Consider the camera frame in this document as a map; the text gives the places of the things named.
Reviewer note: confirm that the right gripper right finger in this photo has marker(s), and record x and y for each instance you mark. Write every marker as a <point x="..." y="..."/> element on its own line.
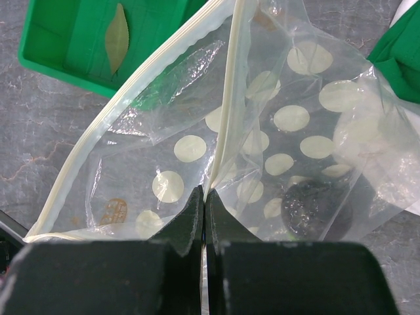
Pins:
<point x="249" y="276"/>

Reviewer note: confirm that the clear dotted zip bag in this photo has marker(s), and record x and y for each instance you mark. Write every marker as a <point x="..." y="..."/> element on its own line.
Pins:
<point x="247" y="99"/>

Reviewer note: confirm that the white hanging garment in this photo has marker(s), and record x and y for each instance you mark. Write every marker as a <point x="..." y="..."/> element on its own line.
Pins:
<point x="407" y="14"/>

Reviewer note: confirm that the dried green leaf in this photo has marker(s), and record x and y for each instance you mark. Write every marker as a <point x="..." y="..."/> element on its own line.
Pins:
<point x="117" y="39"/>

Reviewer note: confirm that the green hanging garment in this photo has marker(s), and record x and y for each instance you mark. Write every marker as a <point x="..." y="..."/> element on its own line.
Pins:
<point x="396" y="56"/>

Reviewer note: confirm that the green plastic tray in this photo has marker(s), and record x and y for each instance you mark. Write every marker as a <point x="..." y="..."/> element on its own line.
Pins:
<point x="66" y="40"/>

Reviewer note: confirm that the dark purple mangosteen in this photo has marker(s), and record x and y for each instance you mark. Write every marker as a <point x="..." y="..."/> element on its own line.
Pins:
<point x="314" y="210"/>

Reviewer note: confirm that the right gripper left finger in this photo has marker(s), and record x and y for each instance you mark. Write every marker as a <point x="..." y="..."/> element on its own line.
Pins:
<point x="161" y="275"/>

